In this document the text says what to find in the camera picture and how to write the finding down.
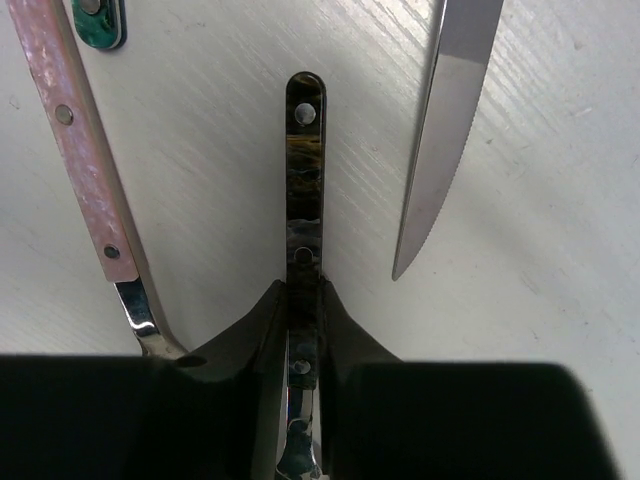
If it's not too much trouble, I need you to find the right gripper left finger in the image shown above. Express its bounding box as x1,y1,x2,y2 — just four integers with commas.
1,282,286,479

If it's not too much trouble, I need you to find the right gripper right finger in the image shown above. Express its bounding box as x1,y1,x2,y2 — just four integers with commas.
319,282,619,479

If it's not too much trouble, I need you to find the black handled spoon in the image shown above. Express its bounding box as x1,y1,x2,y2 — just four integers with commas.
275,71,326,479

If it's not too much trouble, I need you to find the teal handled knife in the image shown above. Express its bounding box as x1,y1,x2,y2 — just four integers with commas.
392,1,503,280

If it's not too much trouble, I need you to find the teal handled fork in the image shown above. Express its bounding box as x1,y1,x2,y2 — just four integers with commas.
71,0,127,51

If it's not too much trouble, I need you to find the pink handled fork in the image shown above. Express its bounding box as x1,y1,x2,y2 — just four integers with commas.
7,1,186,360

